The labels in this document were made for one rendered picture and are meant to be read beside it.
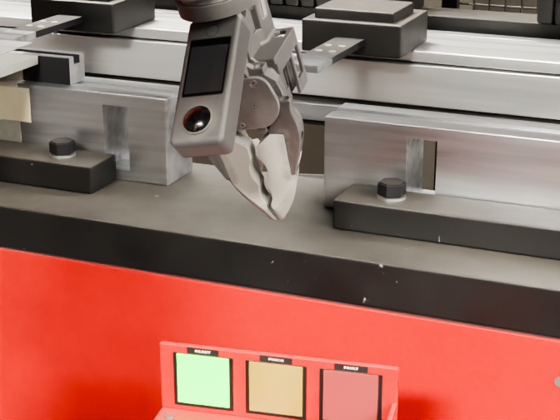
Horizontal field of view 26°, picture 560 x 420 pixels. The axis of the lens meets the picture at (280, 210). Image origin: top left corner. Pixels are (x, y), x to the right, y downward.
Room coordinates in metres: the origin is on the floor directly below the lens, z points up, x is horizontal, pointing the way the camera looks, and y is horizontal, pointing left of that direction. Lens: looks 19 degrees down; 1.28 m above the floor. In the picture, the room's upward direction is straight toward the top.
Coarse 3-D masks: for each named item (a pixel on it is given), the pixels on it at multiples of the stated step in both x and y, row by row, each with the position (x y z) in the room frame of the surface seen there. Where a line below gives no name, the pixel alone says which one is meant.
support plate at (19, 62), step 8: (0, 56) 1.29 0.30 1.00; (8, 56) 1.29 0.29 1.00; (16, 56) 1.29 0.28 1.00; (24, 56) 1.29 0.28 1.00; (32, 56) 1.29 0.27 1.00; (0, 64) 1.25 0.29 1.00; (8, 64) 1.25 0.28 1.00; (16, 64) 1.25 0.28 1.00; (24, 64) 1.27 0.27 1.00; (32, 64) 1.28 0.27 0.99; (0, 72) 1.23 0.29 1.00; (8, 72) 1.24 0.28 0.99
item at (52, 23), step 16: (32, 0) 1.53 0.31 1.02; (48, 0) 1.52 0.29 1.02; (64, 0) 1.51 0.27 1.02; (80, 0) 1.51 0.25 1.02; (96, 0) 1.50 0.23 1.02; (112, 0) 1.51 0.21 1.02; (128, 0) 1.52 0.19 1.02; (144, 0) 1.56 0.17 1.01; (32, 16) 1.53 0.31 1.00; (48, 16) 1.52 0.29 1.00; (64, 16) 1.50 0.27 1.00; (80, 16) 1.50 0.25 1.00; (96, 16) 1.49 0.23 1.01; (112, 16) 1.48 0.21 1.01; (128, 16) 1.52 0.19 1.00; (144, 16) 1.55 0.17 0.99; (0, 32) 1.39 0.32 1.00; (16, 32) 1.39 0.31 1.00; (32, 32) 1.39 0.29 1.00; (48, 32) 1.42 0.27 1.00; (112, 32) 1.48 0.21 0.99
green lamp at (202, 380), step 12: (180, 360) 0.91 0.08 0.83; (192, 360) 0.90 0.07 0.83; (204, 360) 0.90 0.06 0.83; (216, 360) 0.90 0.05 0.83; (228, 360) 0.90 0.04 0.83; (180, 372) 0.91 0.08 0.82; (192, 372) 0.90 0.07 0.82; (204, 372) 0.90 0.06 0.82; (216, 372) 0.90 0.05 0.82; (228, 372) 0.90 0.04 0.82; (180, 384) 0.91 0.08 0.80; (192, 384) 0.90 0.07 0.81; (204, 384) 0.90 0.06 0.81; (216, 384) 0.90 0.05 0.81; (228, 384) 0.90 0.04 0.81; (180, 396) 0.91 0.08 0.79; (192, 396) 0.90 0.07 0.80; (204, 396) 0.90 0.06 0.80; (216, 396) 0.90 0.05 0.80; (228, 396) 0.90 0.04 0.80
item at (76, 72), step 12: (24, 48) 1.33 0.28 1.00; (36, 48) 1.33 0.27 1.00; (48, 60) 1.29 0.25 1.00; (60, 60) 1.28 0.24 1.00; (72, 60) 1.29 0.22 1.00; (24, 72) 1.30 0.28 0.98; (36, 72) 1.30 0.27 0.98; (48, 72) 1.29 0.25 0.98; (60, 72) 1.28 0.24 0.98; (72, 72) 1.28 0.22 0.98; (84, 72) 1.31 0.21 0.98
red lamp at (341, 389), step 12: (324, 372) 0.88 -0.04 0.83; (336, 372) 0.87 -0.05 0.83; (348, 372) 0.87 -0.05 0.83; (324, 384) 0.88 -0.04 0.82; (336, 384) 0.87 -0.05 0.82; (348, 384) 0.87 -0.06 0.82; (360, 384) 0.87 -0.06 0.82; (372, 384) 0.87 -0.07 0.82; (324, 396) 0.88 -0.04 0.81; (336, 396) 0.87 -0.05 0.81; (348, 396) 0.87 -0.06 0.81; (360, 396) 0.87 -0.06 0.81; (372, 396) 0.87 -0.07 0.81; (324, 408) 0.88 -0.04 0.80; (336, 408) 0.87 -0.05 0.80; (348, 408) 0.87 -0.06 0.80; (360, 408) 0.87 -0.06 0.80; (372, 408) 0.87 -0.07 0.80
